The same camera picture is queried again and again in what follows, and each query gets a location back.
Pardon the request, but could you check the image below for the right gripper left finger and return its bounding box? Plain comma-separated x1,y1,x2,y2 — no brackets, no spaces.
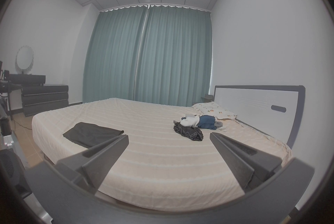
56,134,129,192

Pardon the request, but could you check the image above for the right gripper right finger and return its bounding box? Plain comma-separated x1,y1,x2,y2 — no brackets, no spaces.
210,132,283,191

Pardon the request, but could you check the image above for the black T-shirt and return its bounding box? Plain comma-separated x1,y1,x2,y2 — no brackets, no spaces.
63,122,125,149

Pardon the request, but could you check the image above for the pile of clothes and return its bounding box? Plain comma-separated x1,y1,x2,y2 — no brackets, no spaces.
180,114,227,131

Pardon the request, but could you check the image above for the bed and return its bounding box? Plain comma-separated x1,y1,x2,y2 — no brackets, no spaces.
31,85,306,211

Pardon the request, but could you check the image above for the white printed pillow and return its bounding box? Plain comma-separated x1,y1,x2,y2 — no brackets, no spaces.
192,102,237,120

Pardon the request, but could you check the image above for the black satin garment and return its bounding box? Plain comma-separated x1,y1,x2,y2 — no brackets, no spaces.
173,120,204,142

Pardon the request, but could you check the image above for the black chest of drawers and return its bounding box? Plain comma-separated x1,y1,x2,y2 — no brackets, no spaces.
7,74,69,117

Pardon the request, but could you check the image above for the blue-green curtain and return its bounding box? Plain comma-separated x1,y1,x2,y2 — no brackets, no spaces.
134,5,212,107
82,6,148,104

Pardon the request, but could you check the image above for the round white framed mirror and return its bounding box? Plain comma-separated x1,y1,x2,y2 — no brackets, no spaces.
16,45,35,75

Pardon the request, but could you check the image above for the black cable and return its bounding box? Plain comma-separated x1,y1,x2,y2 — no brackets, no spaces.
11,113,33,130

